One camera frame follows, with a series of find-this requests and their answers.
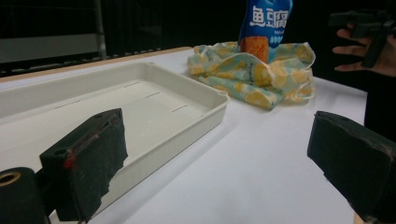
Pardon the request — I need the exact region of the grey metal stand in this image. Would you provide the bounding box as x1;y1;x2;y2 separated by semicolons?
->
92;0;108;61

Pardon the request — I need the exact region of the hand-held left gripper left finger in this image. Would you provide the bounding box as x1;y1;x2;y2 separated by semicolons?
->
39;107;129;224

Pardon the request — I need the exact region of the blue snack packet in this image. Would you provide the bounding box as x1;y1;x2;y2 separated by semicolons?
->
237;0;294;64

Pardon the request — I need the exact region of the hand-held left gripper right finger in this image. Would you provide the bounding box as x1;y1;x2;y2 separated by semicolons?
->
306;110;396;224

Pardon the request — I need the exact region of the yellow patterned cloth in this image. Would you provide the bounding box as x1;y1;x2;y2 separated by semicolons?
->
187;41;317;110

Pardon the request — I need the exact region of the white plastic tray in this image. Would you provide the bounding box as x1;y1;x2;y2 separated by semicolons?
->
0;62;231;218

